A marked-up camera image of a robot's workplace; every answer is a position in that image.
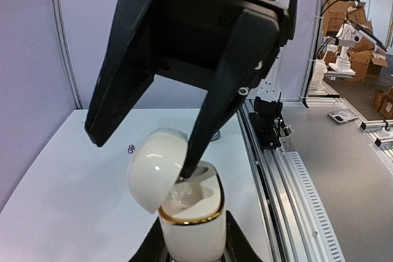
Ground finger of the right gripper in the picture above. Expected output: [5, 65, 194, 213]
[85, 0, 154, 147]

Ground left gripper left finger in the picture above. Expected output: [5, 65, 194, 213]
[129, 218, 168, 262]

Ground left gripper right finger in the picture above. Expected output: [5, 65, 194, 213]
[222, 210, 263, 262]

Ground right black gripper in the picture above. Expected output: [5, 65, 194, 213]
[151, 0, 290, 179]

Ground white earbud charging case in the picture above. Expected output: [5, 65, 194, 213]
[127, 128, 226, 261]

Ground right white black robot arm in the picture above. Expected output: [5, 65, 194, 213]
[85, 0, 298, 178]

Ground grey oval puck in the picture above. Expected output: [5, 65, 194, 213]
[211, 130, 221, 142]

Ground background cardboard boxes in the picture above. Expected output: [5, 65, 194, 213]
[319, 0, 392, 120]

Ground aluminium front rail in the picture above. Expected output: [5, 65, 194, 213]
[238, 99, 345, 261]

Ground right aluminium frame post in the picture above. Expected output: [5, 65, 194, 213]
[300, 0, 325, 109]

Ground aluminium frame post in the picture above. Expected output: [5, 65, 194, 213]
[300, 0, 325, 109]
[52, 0, 83, 109]

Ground left aluminium frame post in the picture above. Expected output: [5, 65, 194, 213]
[52, 0, 83, 109]

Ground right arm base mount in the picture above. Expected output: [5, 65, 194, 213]
[249, 94, 293, 150]

